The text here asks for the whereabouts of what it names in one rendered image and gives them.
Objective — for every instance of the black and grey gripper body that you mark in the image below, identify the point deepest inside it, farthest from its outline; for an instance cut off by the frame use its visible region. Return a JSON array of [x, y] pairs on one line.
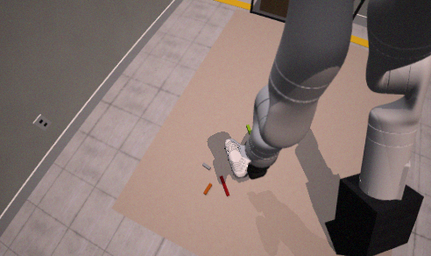
[[240, 156]]

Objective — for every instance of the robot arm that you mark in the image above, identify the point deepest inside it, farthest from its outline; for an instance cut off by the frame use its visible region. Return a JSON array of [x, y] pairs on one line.
[[313, 47]]

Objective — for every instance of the orange rod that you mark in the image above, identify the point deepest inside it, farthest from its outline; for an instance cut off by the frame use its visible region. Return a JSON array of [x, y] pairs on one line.
[[207, 189]]

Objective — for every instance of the grey rod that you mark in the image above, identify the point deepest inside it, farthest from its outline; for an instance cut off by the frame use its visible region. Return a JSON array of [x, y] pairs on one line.
[[206, 166]]

